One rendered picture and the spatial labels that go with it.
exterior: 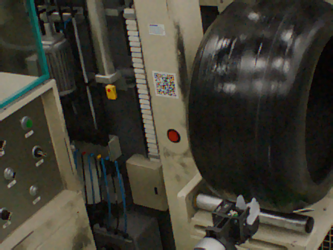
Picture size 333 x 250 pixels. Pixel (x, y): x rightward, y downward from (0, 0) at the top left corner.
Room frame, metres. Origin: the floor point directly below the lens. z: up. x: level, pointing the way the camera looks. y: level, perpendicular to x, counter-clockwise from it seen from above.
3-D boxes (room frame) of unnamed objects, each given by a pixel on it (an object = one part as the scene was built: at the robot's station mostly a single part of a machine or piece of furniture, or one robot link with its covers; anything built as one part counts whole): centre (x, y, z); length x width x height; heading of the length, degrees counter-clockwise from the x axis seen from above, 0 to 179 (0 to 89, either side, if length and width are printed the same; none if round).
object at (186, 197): (1.64, -0.13, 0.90); 0.40 x 0.03 x 0.10; 143
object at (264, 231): (1.42, -0.19, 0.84); 0.36 x 0.09 x 0.06; 53
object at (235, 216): (1.18, -0.10, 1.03); 0.12 x 0.08 x 0.09; 143
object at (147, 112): (1.70, 0.03, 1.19); 0.05 x 0.04 x 0.48; 143
